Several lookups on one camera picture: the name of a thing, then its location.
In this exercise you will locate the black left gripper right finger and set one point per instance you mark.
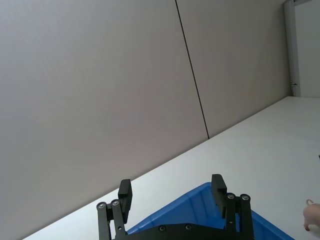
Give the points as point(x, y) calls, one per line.
point(218, 197)

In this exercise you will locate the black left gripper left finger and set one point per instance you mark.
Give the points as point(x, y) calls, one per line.
point(124, 200)

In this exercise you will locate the person's hand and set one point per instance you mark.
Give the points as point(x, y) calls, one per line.
point(312, 215)

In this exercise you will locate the blue plastic bin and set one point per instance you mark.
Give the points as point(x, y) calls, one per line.
point(180, 210)

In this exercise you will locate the white door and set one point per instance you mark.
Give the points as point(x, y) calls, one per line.
point(308, 47)

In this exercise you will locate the grey door frame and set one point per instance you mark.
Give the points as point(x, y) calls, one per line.
point(291, 45)

